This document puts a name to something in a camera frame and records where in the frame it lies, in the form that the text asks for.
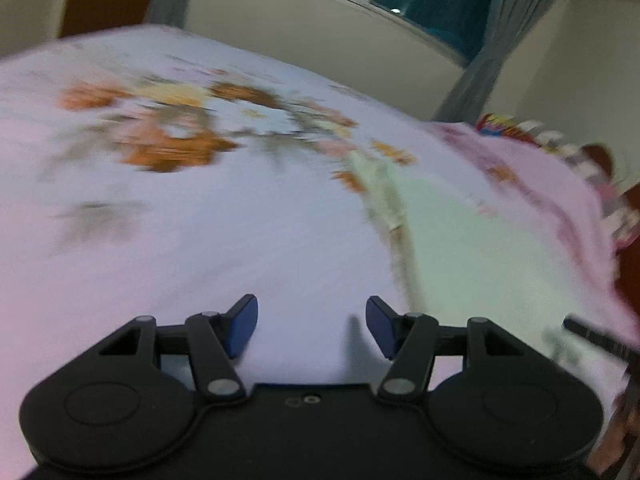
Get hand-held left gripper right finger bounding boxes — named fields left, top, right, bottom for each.
left=366, top=296, right=527, bottom=406

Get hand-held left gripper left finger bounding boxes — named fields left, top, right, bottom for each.
left=95, top=294, right=259, bottom=406

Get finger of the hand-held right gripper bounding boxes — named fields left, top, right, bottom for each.
left=562, top=314, right=640, bottom=363

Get cream knit sweater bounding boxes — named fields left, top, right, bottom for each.
left=347, top=152, right=621, bottom=323

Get pink floral bed sheet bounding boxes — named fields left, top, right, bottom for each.
left=0, top=22, right=640, bottom=480

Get pink blanket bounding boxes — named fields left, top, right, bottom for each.
left=425, top=120, right=640, bottom=341

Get striped pillow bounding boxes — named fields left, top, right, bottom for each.
left=520, top=120, right=640, bottom=253

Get colourful floral pillow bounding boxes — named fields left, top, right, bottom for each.
left=475, top=112, right=526, bottom=138

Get window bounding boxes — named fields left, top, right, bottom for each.
left=220, top=0, right=501, bottom=68

